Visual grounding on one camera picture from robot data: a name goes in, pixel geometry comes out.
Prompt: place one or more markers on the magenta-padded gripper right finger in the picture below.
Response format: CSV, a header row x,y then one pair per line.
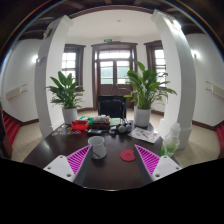
x,y
148,160

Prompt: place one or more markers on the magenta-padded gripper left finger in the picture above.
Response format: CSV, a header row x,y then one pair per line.
x,y
77,160

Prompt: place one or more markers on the clear green-labelled drink bottle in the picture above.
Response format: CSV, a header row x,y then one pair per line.
x,y
171,145

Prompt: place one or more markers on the flat round red coaster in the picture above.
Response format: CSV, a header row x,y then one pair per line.
x,y
127,155

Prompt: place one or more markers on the white mug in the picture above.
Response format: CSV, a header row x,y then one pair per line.
x,y
98,145

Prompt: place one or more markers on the flat black device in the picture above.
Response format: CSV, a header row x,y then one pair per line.
x,y
96,132

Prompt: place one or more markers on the red box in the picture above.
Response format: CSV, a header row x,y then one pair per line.
x,y
80,126

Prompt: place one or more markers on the pair of silver round speakers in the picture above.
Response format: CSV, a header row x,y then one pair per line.
x,y
125,128

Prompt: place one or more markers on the brown basket with packets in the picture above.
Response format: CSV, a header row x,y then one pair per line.
x,y
100,122

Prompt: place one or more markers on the large potted plant, white pot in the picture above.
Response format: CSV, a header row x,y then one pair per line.
x,y
142,116

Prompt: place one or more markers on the small potted plant, white pot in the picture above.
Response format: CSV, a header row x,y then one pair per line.
x,y
69,115

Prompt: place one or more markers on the green booklet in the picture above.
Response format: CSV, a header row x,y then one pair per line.
x,y
115,122

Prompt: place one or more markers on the black chair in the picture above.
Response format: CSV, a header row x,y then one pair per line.
x,y
111,106

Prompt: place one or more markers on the dark wooden glazed door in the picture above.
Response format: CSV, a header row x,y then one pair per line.
x,y
114,90

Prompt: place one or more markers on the wide dark-framed window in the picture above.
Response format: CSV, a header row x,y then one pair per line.
x,y
69,65

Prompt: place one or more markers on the narrow dark-framed window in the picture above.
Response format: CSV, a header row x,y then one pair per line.
x,y
159,61

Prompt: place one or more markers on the green exit sign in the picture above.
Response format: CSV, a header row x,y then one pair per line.
x,y
107,40

